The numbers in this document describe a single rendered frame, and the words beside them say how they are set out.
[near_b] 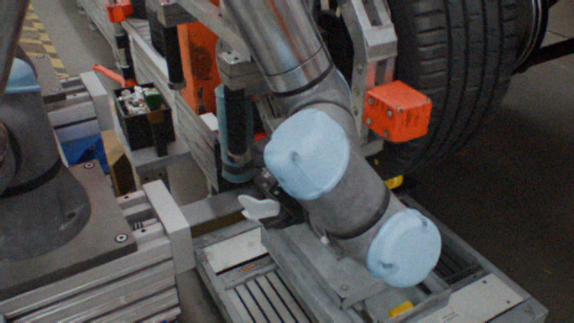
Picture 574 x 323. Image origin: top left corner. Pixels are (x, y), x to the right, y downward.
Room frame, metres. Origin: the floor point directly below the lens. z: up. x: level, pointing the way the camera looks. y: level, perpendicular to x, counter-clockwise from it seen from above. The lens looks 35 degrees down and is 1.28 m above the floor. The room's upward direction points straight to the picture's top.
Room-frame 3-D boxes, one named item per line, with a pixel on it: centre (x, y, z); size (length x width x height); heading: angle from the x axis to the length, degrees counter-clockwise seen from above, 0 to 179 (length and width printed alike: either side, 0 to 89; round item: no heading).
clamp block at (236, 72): (0.79, 0.06, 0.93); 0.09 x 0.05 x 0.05; 119
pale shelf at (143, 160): (1.39, 0.46, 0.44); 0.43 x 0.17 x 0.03; 29
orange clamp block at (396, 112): (0.77, -0.19, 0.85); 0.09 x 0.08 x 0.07; 29
